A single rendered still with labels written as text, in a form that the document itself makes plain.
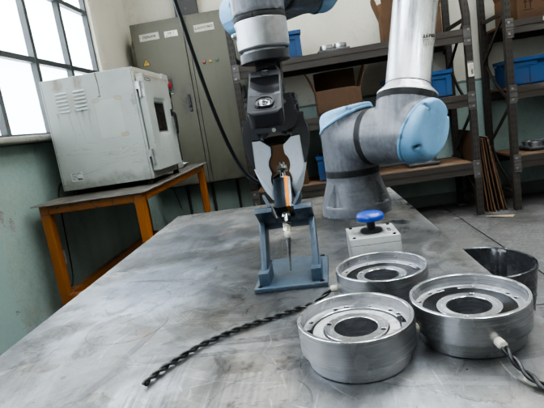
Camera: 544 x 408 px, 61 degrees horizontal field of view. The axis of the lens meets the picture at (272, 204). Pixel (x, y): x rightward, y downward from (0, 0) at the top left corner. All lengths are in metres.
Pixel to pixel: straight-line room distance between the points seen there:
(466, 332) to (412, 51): 0.63
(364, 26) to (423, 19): 3.61
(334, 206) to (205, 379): 0.61
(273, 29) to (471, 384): 0.49
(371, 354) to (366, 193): 0.61
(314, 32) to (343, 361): 4.23
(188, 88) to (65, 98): 1.73
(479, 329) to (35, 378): 0.44
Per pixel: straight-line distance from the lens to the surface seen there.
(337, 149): 0.97
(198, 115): 4.34
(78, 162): 2.83
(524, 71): 4.35
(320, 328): 0.45
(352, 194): 0.97
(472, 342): 0.43
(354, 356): 0.40
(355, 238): 0.66
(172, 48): 4.43
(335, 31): 4.54
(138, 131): 2.68
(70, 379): 0.54
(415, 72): 0.93
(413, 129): 0.87
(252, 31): 0.67
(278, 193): 0.66
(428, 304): 0.48
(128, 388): 0.48
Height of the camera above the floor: 1.02
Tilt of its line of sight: 10 degrees down
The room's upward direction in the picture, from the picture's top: 9 degrees counter-clockwise
